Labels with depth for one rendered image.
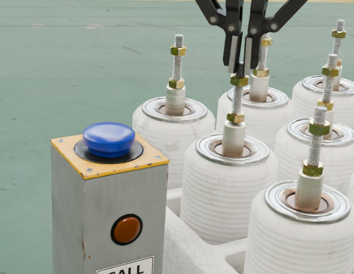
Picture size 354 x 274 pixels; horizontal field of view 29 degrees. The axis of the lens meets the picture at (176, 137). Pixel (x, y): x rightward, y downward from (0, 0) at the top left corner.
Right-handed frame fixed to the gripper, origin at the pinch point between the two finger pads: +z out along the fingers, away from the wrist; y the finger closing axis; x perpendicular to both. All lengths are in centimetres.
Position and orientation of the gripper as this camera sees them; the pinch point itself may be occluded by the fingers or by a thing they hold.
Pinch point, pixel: (242, 53)
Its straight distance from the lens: 65.8
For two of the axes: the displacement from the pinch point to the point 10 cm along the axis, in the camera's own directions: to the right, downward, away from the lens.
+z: -0.6, 9.2, 4.0
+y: 9.7, 1.5, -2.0
